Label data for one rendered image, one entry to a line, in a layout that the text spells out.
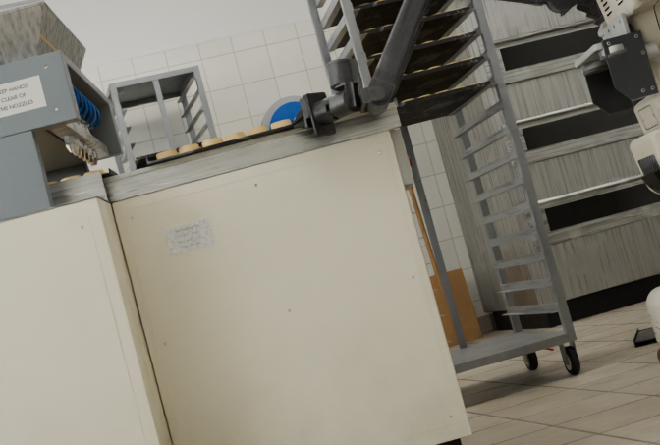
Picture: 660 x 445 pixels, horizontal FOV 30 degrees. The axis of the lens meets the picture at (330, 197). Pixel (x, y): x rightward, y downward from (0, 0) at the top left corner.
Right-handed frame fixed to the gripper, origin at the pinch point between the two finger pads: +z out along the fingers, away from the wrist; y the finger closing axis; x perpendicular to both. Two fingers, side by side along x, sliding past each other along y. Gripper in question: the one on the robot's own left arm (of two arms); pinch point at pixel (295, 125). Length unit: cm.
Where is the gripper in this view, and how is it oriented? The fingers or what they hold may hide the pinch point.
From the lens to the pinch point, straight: 293.8
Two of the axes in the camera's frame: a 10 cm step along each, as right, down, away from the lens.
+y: 2.7, 9.6, -0.9
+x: 6.8, -1.3, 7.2
